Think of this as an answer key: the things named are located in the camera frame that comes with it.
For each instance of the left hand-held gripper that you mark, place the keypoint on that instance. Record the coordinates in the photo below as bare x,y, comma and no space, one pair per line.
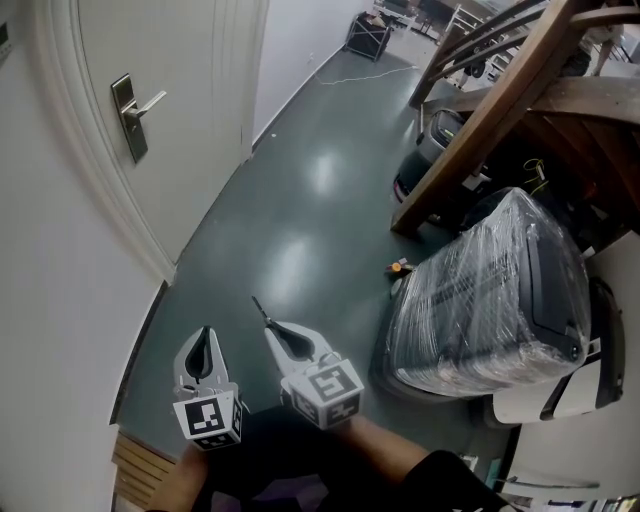
205,417

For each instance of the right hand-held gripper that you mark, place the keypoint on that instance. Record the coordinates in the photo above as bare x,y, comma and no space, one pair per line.
330,390

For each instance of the person's right forearm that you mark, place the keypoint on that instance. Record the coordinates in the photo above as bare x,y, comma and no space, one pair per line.
385,445

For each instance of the person's left forearm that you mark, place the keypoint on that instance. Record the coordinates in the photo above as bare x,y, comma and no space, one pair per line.
192,475

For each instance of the white door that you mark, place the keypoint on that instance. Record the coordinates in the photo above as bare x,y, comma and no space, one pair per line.
190,100

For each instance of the person's black clothing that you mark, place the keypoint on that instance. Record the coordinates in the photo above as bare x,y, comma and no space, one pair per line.
280,450

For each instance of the wooden slat panel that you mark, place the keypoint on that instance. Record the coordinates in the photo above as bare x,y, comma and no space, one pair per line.
142,470

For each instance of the small orange floor items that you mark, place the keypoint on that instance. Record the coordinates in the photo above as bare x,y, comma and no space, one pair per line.
397,268

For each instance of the plastic-wrapped dark machine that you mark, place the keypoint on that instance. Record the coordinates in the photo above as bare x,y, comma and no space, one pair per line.
485,300

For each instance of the white black machine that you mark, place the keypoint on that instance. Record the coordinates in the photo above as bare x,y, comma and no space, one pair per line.
525,405

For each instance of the black grey cleaning machine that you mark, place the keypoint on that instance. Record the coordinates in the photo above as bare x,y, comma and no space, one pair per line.
435,135

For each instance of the black frame cart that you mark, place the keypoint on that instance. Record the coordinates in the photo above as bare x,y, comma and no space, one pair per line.
367,37

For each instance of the white wall control panel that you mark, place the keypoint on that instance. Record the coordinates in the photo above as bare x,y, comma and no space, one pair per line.
4,42

